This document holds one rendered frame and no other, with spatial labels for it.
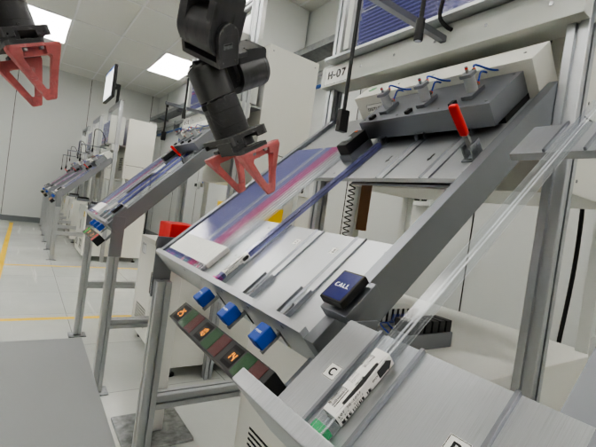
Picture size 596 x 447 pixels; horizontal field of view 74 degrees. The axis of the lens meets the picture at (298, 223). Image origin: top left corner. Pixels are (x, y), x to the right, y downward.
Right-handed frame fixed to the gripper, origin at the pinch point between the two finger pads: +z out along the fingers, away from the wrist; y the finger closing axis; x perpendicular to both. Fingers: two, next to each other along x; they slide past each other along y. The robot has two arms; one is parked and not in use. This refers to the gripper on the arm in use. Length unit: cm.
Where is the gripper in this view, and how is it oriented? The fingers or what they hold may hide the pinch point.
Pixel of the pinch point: (254, 187)
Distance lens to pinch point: 65.0
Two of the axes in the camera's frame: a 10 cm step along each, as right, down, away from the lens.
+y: -5.8, -0.8, 8.1
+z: 3.3, 8.8, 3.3
